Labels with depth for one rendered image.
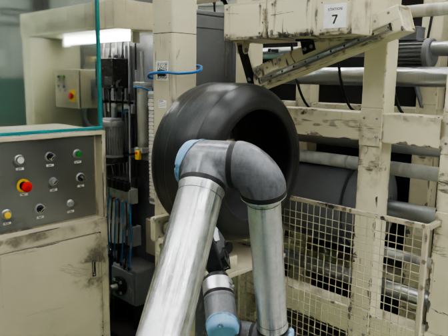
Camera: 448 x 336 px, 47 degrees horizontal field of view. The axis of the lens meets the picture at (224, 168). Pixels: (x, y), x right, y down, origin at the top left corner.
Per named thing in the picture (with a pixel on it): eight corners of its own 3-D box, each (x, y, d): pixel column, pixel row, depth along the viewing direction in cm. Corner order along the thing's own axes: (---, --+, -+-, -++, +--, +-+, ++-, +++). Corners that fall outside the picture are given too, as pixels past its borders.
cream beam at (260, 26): (222, 41, 214) (223, 4, 211) (261, 44, 231) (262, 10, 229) (351, 34, 172) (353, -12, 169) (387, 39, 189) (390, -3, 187)
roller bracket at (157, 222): (150, 241, 203) (150, 217, 201) (221, 221, 231) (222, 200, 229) (155, 243, 200) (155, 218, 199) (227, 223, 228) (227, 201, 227)
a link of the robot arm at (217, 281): (199, 291, 148) (230, 283, 146) (197, 277, 151) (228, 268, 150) (209, 305, 154) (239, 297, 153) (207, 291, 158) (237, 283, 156)
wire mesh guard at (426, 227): (234, 325, 250) (237, 185, 238) (237, 324, 252) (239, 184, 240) (412, 409, 188) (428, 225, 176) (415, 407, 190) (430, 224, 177)
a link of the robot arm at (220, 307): (211, 346, 146) (203, 331, 139) (207, 307, 154) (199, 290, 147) (243, 339, 145) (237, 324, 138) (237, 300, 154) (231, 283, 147)
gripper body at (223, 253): (207, 259, 166) (211, 292, 158) (197, 245, 160) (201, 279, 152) (229, 253, 165) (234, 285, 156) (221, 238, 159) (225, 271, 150)
